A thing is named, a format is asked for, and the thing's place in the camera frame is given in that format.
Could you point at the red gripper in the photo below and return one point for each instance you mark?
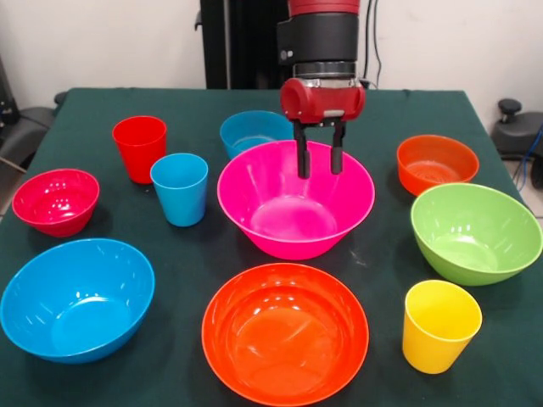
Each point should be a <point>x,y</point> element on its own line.
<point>322,102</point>

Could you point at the large pink bowl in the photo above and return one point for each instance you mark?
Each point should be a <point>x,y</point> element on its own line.
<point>292,212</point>

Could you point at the red cup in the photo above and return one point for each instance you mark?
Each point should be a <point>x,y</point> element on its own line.
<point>138,157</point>

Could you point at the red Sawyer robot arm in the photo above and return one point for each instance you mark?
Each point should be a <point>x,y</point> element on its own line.
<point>322,38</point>

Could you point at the small blue bowl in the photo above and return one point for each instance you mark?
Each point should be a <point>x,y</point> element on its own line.
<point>250,127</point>

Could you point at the small orange bowl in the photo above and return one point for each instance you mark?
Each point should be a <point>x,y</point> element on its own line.
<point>432,161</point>

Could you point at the blue cup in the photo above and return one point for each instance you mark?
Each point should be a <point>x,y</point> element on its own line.
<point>180,199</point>

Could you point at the dark green tablecloth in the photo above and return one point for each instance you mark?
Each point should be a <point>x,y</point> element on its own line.
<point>191,254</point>

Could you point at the green bowl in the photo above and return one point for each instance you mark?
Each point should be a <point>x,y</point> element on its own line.
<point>471,237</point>

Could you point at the large orange bowl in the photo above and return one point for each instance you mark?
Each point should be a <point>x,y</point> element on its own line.
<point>284,339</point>

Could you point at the yellow cup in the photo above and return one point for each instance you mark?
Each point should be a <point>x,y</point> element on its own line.
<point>432,339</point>

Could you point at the small crimson bowl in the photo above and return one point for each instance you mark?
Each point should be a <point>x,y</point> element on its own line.
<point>55,203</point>

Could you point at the large blue bowl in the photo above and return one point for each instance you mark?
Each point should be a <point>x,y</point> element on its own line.
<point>76,305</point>

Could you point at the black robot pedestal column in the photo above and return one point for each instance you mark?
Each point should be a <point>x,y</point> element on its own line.
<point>246,42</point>

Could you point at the black pedestal leg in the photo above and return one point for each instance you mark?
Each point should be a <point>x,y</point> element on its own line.
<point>515,135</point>
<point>25,127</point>

